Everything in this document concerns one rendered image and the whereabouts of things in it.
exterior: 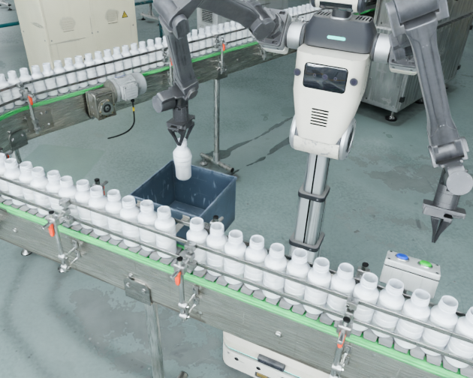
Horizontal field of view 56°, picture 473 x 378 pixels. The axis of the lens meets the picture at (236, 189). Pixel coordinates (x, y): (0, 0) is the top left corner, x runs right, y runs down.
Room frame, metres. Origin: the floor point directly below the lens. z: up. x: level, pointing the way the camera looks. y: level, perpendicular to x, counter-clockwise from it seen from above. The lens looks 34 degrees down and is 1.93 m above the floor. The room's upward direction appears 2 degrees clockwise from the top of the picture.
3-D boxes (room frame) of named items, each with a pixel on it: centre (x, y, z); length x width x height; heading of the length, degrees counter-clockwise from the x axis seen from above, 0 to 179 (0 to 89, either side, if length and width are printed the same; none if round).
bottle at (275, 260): (0.88, -0.11, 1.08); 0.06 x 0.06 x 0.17
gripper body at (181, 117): (1.47, 0.21, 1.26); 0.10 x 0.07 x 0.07; 157
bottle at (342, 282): (0.81, -0.28, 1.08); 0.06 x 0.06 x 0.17
